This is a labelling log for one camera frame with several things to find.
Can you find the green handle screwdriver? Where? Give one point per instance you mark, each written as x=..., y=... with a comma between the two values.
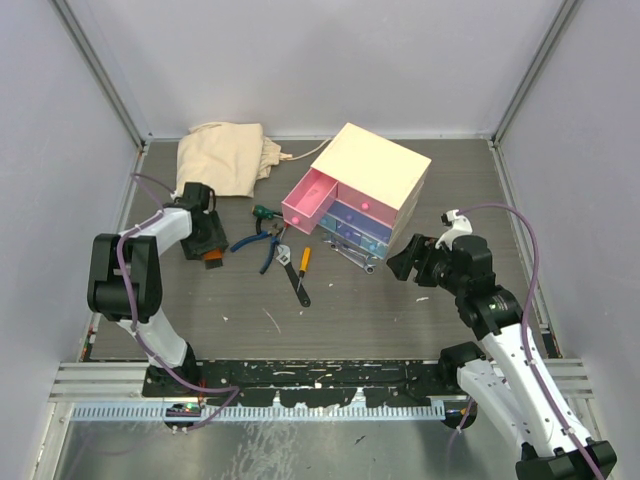
x=263, y=213

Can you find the beige folded cloth bag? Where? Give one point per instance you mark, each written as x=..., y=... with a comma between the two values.
x=229, y=158

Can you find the small black orange brush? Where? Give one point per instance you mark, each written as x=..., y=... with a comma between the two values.
x=213, y=259

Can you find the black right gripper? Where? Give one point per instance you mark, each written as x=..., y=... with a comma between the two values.
x=423, y=249

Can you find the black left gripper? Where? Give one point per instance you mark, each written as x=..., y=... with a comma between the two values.
x=216, y=239

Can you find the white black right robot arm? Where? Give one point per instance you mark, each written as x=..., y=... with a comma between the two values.
x=502, y=370

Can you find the pastel mini drawer chest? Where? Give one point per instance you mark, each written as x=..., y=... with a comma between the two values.
x=362, y=187

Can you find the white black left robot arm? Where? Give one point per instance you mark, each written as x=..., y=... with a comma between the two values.
x=125, y=281

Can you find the light blue cable duct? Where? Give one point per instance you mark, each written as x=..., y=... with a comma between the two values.
x=165, y=411

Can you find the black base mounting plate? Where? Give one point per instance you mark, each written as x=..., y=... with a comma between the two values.
x=393, y=383

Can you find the black adjustable wrench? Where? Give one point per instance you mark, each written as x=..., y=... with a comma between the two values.
x=283, y=257

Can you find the blue red handle screwdriver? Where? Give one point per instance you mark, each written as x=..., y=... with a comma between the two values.
x=283, y=231

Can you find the aluminium frame rail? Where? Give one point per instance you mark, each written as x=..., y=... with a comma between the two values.
x=98, y=381

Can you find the silver ratchet wrench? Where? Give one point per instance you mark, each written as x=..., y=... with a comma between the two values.
x=359, y=259

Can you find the silver combination wrench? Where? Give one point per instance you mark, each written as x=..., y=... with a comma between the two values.
x=350, y=247

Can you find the orange handle screwdriver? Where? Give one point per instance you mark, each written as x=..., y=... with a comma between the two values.
x=305, y=259

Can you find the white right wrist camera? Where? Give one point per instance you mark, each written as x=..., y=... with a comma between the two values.
x=458, y=225

